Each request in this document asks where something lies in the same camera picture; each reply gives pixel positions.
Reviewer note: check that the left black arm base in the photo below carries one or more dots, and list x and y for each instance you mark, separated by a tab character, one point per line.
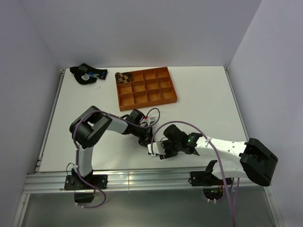
73	182

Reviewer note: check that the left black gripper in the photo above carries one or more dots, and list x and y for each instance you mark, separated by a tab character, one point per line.
145	140

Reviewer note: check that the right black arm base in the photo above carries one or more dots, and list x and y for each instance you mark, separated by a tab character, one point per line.
201	178

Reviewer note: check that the aluminium front rail frame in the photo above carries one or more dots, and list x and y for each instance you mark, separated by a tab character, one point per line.
125	180

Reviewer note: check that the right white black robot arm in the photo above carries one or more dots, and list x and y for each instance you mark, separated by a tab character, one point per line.
228	159

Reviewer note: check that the black blue sock pile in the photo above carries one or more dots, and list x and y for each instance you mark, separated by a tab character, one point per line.
86	75

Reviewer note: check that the orange compartment tray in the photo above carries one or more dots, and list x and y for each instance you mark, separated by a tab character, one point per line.
148	88

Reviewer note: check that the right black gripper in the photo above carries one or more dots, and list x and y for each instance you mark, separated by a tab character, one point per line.
167	154

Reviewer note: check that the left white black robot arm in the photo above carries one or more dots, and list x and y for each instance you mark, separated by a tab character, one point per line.
87	130

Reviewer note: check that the brown yellow argyle sock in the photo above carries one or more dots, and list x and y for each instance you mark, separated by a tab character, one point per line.
122	78

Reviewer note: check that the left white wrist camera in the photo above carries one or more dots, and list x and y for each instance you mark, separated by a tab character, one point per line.
150	120

